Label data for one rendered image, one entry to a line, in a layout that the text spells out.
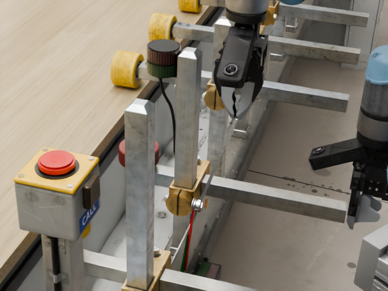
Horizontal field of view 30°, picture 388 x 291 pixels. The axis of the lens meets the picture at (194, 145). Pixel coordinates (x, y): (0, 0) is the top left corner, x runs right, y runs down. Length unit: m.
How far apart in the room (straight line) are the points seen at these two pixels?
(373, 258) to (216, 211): 0.58
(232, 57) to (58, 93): 0.54
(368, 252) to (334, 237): 1.62
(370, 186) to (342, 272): 1.27
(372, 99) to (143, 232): 0.44
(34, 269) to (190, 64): 0.45
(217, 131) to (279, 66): 0.73
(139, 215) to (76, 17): 1.03
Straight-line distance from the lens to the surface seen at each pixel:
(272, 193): 1.39
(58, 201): 0.78
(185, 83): 1.26
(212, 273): 1.44
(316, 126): 3.41
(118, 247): 1.63
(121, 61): 1.62
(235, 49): 1.24
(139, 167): 1.06
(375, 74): 1.22
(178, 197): 1.37
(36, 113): 1.57
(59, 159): 0.79
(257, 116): 1.98
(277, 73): 2.23
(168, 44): 1.27
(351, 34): 3.93
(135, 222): 1.13
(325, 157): 1.32
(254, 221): 2.75
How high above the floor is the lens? 1.66
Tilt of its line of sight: 32 degrees down
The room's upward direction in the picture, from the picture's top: 3 degrees clockwise
